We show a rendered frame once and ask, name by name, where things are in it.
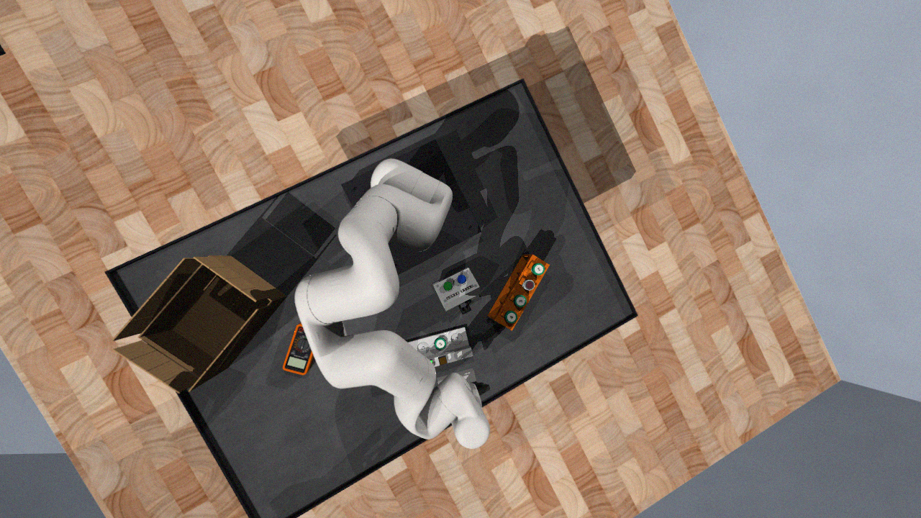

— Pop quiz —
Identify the orange pocket multimeter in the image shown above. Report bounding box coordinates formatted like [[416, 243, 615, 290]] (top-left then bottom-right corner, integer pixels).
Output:
[[283, 323, 314, 375]]

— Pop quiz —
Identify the brown cardboard box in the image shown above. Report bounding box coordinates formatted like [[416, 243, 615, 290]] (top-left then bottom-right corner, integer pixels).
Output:
[[112, 255, 287, 393]]

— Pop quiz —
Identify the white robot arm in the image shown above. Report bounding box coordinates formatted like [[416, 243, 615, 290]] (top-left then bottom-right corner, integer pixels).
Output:
[[295, 158, 490, 449]]

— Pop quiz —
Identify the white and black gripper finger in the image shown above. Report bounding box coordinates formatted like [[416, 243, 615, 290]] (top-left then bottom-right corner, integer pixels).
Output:
[[472, 381, 490, 396]]

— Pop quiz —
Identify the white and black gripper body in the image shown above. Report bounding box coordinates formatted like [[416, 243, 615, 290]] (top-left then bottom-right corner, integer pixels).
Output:
[[471, 383, 482, 408]]

